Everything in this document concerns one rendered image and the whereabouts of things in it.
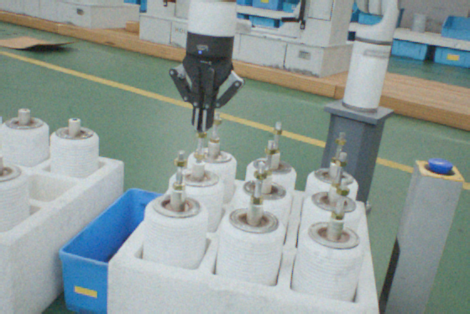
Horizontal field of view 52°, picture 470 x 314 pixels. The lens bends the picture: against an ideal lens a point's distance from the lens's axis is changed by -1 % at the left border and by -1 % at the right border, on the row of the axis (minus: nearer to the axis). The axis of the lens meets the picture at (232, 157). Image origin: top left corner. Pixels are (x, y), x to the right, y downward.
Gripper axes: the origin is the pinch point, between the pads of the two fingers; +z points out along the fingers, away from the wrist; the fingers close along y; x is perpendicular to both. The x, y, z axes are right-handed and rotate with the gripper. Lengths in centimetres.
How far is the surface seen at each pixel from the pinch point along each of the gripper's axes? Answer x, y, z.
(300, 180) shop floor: 72, 7, 36
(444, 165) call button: 11.6, 39.7, 3.0
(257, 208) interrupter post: -10.9, 13.9, 8.2
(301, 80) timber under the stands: 209, -22, 30
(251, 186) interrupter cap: 1.5, 9.4, 10.6
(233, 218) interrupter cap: -11.3, 10.7, 10.5
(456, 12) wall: 840, 103, -10
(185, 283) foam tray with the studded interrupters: -18.7, 6.9, 18.6
